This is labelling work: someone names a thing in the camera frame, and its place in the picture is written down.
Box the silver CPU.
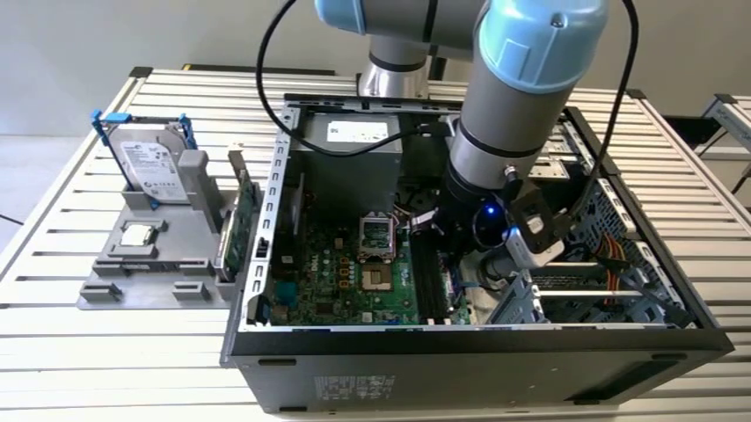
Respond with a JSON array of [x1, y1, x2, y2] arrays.
[[119, 226, 155, 246]]

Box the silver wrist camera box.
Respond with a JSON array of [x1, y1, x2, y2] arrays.
[[503, 193, 568, 269], [409, 209, 439, 232]]

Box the grey parts rack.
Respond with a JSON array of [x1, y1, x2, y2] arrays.
[[75, 149, 251, 312]]

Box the hard disk in blue carrier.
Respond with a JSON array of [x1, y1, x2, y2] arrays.
[[89, 111, 199, 211]]

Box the grey power supply unit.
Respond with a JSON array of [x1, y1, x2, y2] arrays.
[[291, 112, 405, 223]]

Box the power supply wire bundle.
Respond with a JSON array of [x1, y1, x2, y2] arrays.
[[391, 200, 441, 222]]

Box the metal slat side table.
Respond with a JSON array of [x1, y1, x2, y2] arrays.
[[695, 92, 751, 194]]

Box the perforated metal disk bay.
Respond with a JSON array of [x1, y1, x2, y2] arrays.
[[489, 258, 688, 330]]

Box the green motherboard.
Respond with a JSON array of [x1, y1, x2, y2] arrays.
[[267, 218, 475, 329]]

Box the green graphics card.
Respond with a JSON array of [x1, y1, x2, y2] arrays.
[[212, 140, 264, 285]]

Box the orange yellow power wires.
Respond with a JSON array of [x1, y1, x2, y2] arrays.
[[592, 234, 632, 309]]

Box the black round fan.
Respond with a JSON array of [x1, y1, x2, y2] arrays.
[[404, 186, 444, 216]]

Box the wire locking lever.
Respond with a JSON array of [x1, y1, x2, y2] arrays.
[[391, 211, 404, 260]]

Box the thin black camera cable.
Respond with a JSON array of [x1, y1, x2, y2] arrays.
[[583, 0, 641, 199]]

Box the thick black gripper cable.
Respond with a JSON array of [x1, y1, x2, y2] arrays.
[[256, 0, 456, 158]]

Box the black PC case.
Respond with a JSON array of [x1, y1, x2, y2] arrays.
[[220, 90, 736, 414]]

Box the CPU socket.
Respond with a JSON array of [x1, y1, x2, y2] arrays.
[[357, 262, 395, 295]]

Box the silver metal drive cage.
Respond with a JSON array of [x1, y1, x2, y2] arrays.
[[524, 107, 589, 188]]

